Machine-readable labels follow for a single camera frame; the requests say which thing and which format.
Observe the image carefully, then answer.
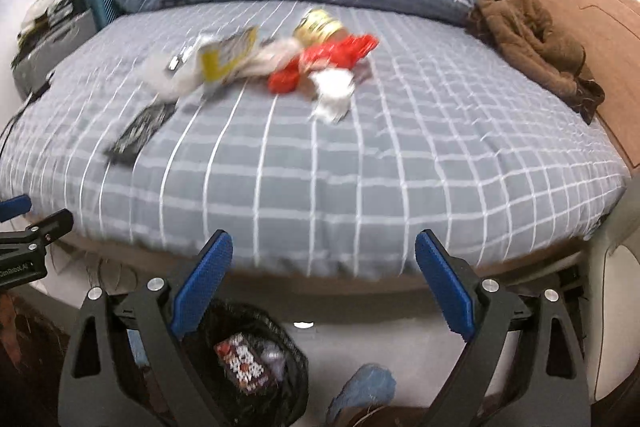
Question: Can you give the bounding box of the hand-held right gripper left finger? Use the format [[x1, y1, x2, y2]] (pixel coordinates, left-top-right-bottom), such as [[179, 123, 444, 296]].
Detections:
[[57, 229, 235, 427]]

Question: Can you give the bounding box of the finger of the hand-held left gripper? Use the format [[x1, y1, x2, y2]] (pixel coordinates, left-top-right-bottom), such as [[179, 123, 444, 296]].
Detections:
[[0, 208, 75, 258], [0, 194, 32, 223]]

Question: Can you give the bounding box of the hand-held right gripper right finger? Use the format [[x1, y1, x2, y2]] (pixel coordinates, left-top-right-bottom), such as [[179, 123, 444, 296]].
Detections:
[[415, 229, 591, 427]]

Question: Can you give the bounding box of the black trash bin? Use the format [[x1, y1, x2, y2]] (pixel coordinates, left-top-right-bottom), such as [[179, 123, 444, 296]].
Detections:
[[197, 301, 309, 424]]

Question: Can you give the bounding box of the black packet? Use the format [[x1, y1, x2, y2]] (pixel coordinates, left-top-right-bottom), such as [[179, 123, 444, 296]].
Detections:
[[104, 102, 178, 165]]

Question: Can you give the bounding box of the white plastic bag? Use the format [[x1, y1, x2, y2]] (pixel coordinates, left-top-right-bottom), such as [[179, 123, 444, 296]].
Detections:
[[139, 38, 206, 102]]

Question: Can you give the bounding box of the white cardboard box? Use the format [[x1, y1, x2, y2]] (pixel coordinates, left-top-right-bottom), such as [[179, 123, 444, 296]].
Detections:
[[309, 69, 357, 124]]

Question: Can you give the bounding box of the red wrapper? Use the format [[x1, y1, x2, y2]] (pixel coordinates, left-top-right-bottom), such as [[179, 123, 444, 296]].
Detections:
[[267, 34, 379, 96]]

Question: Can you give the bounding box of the red white printed packet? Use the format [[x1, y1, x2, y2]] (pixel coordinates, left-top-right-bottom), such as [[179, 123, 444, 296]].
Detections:
[[214, 332, 267, 396]]

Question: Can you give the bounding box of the blue slipper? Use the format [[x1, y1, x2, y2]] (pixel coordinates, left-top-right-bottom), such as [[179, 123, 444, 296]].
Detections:
[[326, 363, 397, 426]]

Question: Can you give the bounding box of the grey checked bed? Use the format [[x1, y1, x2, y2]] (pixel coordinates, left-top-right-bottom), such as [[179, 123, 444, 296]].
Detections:
[[0, 0, 629, 295]]

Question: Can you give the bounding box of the cream furniture piece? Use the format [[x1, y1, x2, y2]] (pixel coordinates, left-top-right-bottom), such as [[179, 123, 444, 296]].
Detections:
[[584, 217, 640, 404]]

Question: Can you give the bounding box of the clutter pile on suitcases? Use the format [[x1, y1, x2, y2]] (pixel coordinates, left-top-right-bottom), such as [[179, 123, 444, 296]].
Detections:
[[19, 0, 117, 40]]

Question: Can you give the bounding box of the yellow snack wrapper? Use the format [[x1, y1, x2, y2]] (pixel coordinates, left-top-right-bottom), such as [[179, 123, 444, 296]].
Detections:
[[197, 27, 260, 84]]

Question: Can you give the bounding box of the white crumpled wrapper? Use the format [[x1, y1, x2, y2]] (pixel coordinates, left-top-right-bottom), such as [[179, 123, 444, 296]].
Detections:
[[249, 39, 303, 76]]

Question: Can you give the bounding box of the brown jacket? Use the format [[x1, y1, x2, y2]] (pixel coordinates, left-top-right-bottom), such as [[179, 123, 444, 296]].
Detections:
[[466, 0, 606, 124]]

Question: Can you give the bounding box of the yellow paper cup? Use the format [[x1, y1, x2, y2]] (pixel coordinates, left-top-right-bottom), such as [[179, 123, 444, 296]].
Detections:
[[293, 8, 346, 48]]

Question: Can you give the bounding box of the wooden headboard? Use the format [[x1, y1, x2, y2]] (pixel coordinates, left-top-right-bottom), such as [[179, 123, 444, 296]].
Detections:
[[515, 0, 640, 168]]

